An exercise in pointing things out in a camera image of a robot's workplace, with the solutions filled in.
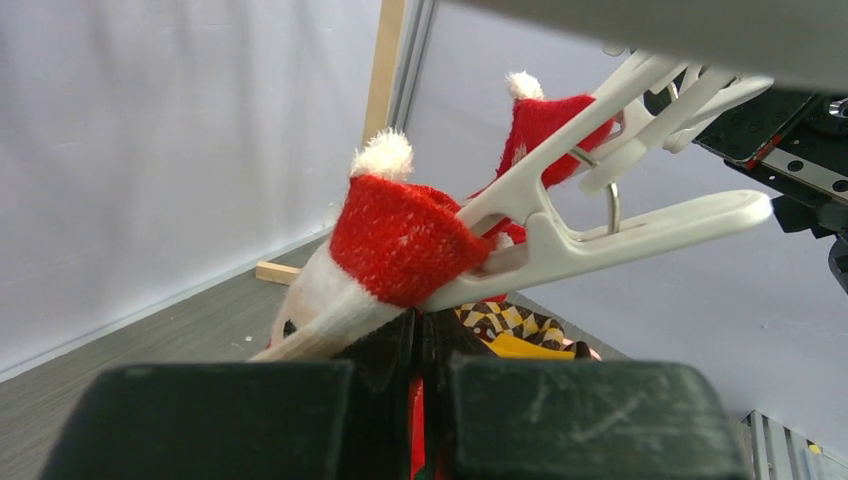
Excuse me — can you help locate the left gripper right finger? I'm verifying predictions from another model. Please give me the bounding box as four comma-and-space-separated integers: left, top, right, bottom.
421, 310, 494, 391

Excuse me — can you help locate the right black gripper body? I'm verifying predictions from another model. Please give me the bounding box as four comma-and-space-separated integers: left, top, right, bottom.
642, 86, 848, 296

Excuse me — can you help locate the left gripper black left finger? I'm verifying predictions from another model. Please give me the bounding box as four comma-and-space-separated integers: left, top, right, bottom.
334, 309, 416, 391

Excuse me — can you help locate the red santa sock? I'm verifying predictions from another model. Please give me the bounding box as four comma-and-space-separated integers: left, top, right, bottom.
483, 71, 615, 248
259, 129, 493, 479

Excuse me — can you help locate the white plastic clip hanger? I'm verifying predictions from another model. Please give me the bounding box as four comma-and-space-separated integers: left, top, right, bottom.
423, 1, 847, 311

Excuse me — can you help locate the argyle brown sock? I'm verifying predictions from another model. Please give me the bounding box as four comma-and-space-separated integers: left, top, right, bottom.
454, 301, 567, 351

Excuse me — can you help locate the mustard yellow sock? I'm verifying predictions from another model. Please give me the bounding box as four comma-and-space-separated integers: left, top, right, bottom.
484, 334, 575, 361

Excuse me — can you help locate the wooden drying rack frame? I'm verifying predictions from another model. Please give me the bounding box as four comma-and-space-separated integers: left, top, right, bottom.
254, 0, 409, 287

